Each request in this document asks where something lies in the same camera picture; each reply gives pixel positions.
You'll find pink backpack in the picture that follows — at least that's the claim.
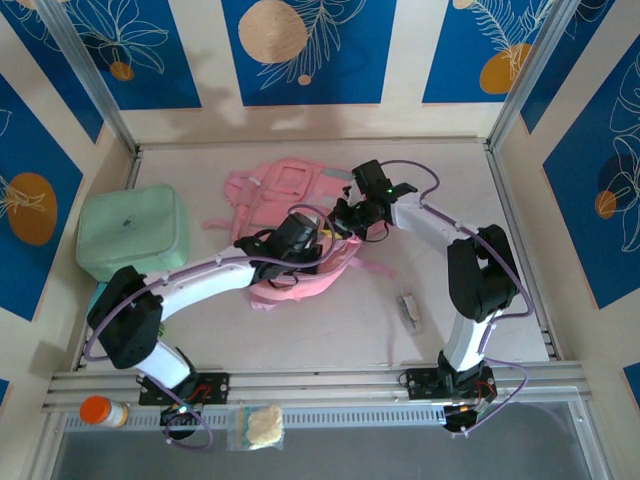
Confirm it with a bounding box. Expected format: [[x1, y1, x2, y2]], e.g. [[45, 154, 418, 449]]
[[201, 158, 400, 314]]

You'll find small silver stapler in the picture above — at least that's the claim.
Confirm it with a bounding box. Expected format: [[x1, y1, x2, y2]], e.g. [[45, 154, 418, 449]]
[[396, 293, 421, 329]]

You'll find mint green zip pouch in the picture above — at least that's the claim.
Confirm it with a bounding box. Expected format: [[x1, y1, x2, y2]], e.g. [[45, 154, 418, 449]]
[[75, 183, 190, 281]]

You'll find clear plastic bag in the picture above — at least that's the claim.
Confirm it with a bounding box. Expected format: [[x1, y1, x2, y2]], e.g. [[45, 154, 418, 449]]
[[227, 403, 285, 451]]

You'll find grey panel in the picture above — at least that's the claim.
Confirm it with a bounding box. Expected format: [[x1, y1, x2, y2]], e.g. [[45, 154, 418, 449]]
[[49, 399, 609, 480]]

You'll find orange lid bottle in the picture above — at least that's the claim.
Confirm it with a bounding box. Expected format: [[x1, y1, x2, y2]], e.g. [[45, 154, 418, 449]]
[[79, 395, 130, 429]]

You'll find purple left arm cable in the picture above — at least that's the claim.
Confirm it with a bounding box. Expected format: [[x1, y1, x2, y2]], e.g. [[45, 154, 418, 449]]
[[84, 202, 341, 451]]

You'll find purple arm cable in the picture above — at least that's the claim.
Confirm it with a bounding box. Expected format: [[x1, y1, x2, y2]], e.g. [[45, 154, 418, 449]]
[[84, 202, 341, 451], [379, 159, 535, 434]]

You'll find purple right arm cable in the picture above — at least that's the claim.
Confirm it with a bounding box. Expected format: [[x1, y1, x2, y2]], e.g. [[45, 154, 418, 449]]
[[379, 159, 535, 434]]

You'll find aluminium table side rail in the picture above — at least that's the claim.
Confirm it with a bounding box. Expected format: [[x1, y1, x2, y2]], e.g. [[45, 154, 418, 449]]
[[484, 142, 564, 361], [73, 149, 144, 371]]

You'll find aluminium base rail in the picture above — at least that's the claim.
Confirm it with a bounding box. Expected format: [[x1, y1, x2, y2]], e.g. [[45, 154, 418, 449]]
[[42, 362, 594, 414]]

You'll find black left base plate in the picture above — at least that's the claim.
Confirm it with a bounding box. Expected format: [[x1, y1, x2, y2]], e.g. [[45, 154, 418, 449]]
[[138, 372, 231, 406]]

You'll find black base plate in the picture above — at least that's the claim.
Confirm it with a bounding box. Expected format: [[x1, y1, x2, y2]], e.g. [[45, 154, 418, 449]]
[[398, 367, 496, 401], [138, 372, 231, 406]]

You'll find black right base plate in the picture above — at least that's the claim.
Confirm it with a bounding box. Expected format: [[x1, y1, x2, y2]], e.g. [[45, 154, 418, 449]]
[[398, 367, 496, 401]]

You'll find slotted grey cable duct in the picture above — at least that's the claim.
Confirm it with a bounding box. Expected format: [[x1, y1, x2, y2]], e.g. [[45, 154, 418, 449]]
[[64, 404, 446, 434]]

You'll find aluminium frame post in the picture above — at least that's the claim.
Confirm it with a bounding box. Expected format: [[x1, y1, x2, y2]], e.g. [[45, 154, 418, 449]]
[[487, 0, 576, 149], [37, 0, 139, 154]]

